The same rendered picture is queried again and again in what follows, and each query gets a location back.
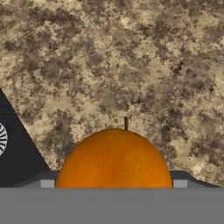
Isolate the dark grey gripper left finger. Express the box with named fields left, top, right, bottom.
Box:
left=13, top=170, right=60, bottom=189

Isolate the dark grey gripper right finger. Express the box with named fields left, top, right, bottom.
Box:
left=169, top=170, right=221, bottom=189

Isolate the black hob with white ring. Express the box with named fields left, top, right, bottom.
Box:
left=0, top=88, right=51, bottom=188

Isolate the orange with brown stem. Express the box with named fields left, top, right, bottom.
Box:
left=54, top=116, right=173, bottom=189

